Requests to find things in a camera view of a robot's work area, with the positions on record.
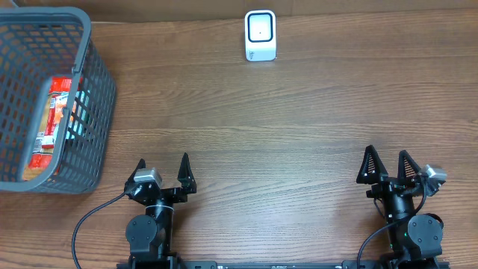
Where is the white barcode scanner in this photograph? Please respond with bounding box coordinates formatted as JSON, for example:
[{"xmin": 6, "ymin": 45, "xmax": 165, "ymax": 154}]
[{"xmin": 244, "ymin": 10, "xmax": 277, "ymax": 62}]

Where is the long spaghetti pasta package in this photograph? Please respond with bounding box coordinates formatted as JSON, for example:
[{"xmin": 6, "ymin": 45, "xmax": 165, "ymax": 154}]
[{"xmin": 22, "ymin": 77, "xmax": 72, "ymax": 181}]

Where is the teal wet wipes pack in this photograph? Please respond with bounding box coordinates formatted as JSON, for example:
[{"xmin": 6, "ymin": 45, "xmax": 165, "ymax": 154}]
[{"xmin": 66, "ymin": 90, "xmax": 90, "ymax": 140}]

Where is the grey plastic shopping basket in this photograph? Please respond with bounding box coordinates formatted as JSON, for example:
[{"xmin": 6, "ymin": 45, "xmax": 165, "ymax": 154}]
[{"xmin": 1, "ymin": 7, "xmax": 117, "ymax": 194}]

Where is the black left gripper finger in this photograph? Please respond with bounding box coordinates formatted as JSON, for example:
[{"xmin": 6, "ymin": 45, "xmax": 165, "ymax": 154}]
[
  {"xmin": 126, "ymin": 158, "xmax": 146, "ymax": 184},
  {"xmin": 177, "ymin": 152, "xmax": 196, "ymax": 194}
]

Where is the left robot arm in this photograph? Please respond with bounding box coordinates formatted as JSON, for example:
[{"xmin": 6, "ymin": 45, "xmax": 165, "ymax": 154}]
[{"xmin": 124, "ymin": 154, "xmax": 197, "ymax": 269}]

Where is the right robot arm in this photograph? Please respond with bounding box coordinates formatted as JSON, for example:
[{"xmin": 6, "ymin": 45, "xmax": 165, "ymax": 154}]
[{"xmin": 355, "ymin": 145, "xmax": 449, "ymax": 268}]

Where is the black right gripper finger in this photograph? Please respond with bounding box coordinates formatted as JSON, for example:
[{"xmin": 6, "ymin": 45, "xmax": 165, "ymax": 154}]
[
  {"xmin": 397, "ymin": 150, "xmax": 421, "ymax": 179},
  {"xmin": 356, "ymin": 145, "xmax": 388, "ymax": 185}
]

